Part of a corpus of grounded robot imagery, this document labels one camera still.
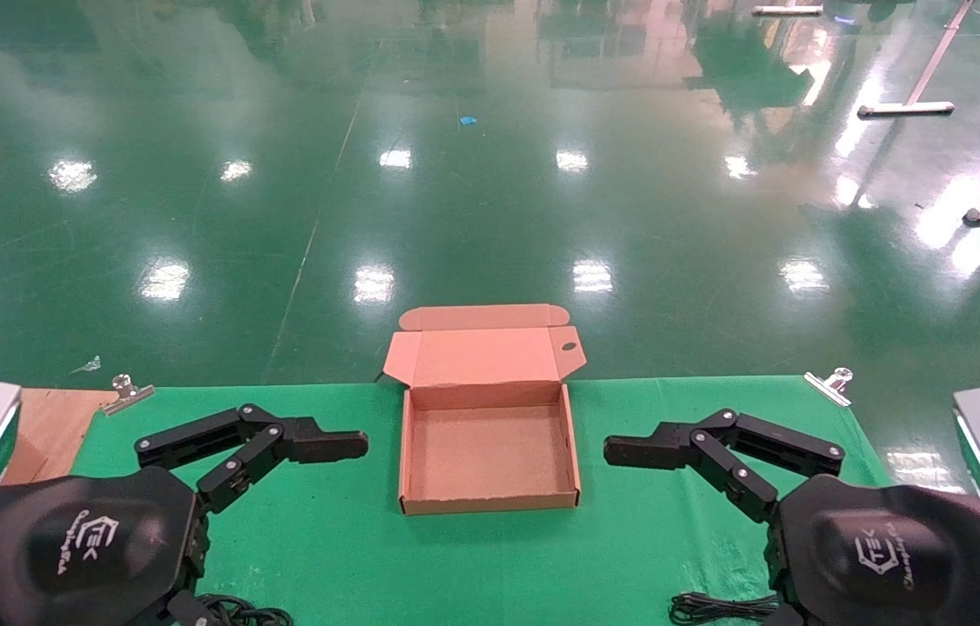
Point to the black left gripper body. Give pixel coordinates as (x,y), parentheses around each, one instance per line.
(81,539)

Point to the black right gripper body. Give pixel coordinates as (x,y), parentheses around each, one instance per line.
(881,556)

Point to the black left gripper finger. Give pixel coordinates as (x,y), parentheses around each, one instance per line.
(329,445)

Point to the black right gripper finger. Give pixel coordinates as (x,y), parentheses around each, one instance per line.
(642,450)

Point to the open brown cardboard box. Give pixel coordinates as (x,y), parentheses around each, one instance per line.
(490,452)

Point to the silver binder clip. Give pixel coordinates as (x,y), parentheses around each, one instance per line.
(829,387)
(126,393)

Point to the clear plastic floor scrap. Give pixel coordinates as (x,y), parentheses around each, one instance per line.
(88,366)

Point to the green table cloth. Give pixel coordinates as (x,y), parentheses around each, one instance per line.
(490,565)

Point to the white table leg with pole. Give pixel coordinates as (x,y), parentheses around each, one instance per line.
(907,109)

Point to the short white floor bar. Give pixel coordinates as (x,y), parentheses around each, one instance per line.
(790,9)

